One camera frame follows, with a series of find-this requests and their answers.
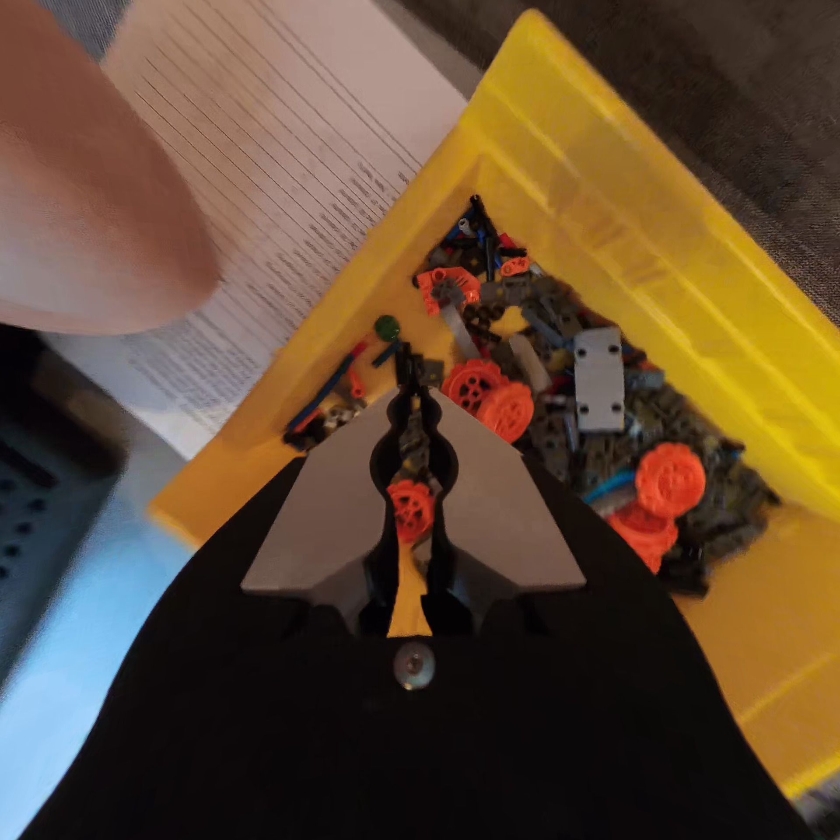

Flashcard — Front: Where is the orange toothed wheel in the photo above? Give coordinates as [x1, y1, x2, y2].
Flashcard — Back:
[387, 479, 436, 544]
[482, 379, 536, 444]
[607, 502, 679, 572]
[441, 359, 509, 421]
[635, 443, 707, 519]

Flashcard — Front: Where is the yellow plastic bin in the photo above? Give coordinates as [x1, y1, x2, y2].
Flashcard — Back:
[147, 8, 840, 798]

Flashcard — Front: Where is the light grey motor block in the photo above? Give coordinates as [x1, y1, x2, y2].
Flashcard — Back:
[573, 327, 626, 434]

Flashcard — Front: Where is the person's left hand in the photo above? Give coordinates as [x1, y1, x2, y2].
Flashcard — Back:
[0, 0, 224, 336]

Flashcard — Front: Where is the pile of building brick pieces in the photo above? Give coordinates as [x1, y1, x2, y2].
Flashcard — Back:
[282, 193, 782, 598]

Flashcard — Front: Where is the printed paper sheet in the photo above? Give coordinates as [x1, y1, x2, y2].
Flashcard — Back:
[46, 0, 470, 460]

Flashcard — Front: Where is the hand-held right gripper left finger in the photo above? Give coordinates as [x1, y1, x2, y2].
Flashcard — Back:
[240, 387, 413, 637]

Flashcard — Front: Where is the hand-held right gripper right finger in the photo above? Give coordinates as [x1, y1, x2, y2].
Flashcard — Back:
[417, 386, 588, 636]

